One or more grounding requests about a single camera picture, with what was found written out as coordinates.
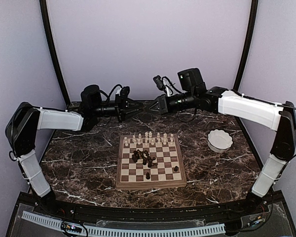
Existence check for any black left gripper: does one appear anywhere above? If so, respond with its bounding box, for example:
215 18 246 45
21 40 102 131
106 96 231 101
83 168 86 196
93 94 145 123

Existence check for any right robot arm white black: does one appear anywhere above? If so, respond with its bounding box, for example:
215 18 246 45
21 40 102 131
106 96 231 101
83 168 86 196
146 86 296 214

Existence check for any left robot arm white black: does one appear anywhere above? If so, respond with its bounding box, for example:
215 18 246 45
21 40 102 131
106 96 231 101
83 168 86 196
5 84 143 215

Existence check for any pile of dark chess pieces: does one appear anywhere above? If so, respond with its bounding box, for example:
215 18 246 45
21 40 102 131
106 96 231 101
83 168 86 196
132 150 158 168

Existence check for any wooden chess board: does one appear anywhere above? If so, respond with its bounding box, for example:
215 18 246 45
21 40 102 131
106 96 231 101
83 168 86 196
116 133 187 190

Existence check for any white king piece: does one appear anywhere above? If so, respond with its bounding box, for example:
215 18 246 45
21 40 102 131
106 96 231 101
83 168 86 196
145 132 149 143

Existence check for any white bishop left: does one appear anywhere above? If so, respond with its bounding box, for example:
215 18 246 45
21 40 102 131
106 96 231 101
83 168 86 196
138 133 142 144

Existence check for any white bishop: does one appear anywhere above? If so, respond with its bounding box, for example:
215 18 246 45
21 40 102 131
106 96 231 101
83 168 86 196
157 132 161 144
138 133 142 144

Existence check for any white bishop right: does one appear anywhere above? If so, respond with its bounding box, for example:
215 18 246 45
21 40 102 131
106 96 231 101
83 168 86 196
157 132 161 144

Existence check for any white knight right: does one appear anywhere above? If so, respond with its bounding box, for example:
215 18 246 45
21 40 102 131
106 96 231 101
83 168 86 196
163 133 168 145

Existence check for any white knight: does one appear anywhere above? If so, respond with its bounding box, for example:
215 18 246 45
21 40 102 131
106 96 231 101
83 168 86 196
163 133 168 145
132 135 137 143

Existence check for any white knight left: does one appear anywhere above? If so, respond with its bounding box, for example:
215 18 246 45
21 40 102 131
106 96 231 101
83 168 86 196
132 135 137 143

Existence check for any white scalloped bowl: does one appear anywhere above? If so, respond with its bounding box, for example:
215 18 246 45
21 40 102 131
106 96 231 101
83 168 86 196
207 129 233 153

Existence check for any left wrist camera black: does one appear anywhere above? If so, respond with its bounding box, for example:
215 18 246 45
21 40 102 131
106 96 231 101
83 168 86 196
119 86 130 100

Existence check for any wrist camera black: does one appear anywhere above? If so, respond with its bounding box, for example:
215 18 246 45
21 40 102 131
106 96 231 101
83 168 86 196
153 75 165 91
119 86 130 100

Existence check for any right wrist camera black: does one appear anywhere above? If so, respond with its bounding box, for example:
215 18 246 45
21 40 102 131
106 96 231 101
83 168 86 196
153 75 165 91

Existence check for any black front rail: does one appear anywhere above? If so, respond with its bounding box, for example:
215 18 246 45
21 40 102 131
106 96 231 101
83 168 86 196
73 204 231 221

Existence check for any left black corner post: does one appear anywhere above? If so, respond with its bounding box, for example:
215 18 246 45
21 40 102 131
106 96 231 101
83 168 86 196
39 0 71 106

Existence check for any black corner post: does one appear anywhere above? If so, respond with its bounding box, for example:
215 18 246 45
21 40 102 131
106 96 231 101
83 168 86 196
228 0 259 106
39 0 71 106

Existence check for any white slotted cable duct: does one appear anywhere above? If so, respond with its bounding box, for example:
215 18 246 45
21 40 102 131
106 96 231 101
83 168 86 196
21 211 225 237

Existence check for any right black corner post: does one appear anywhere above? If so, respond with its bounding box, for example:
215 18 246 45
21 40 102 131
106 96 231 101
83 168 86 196
228 0 259 106

